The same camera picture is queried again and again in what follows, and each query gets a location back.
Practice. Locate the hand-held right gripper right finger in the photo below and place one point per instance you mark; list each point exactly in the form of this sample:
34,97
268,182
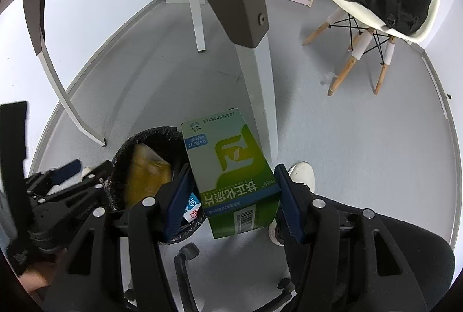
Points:
287,203

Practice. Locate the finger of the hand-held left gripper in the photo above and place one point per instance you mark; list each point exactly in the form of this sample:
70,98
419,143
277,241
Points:
97,171
68,167

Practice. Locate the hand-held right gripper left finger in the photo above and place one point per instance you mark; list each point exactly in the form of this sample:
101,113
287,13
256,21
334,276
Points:
177,203

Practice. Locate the blue white milk carton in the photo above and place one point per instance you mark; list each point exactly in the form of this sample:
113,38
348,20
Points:
191,208

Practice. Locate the trash bin with black bag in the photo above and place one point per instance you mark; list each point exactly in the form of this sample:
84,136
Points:
123,160

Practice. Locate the gold foil wrapper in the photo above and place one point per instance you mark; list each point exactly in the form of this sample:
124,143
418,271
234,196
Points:
148,171

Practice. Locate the green white medicine box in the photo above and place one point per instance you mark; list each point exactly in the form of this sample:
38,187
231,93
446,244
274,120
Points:
235,167

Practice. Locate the person's left hand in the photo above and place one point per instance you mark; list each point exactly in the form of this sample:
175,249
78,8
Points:
39,272

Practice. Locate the person's right white shoe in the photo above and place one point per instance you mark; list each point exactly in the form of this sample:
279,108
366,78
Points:
302,173

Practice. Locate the black blurred object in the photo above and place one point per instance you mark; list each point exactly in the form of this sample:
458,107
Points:
12,138

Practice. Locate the white table leg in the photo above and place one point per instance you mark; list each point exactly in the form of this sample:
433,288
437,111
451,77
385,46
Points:
260,98
58,88
197,19

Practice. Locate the clear plastic scrap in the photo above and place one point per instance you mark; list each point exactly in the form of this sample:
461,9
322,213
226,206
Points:
327,77

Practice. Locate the cream chair with wooden legs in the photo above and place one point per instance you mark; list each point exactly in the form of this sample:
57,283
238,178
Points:
361,13

